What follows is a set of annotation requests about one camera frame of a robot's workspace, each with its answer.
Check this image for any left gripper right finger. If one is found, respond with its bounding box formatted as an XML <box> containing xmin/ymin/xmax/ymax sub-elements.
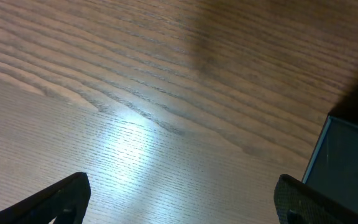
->
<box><xmin>273</xmin><ymin>174</ymin><xmax>358</xmax><ymax>224</ymax></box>

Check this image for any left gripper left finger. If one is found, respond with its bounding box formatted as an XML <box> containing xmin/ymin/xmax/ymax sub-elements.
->
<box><xmin>0</xmin><ymin>172</ymin><xmax>91</xmax><ymax>224</ymax></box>

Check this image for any black gift box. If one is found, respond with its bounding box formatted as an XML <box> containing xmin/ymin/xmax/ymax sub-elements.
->
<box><xmin>301</xmin><ymin>67</ymin><xmax>358</xmax><ymax>222</ymax></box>

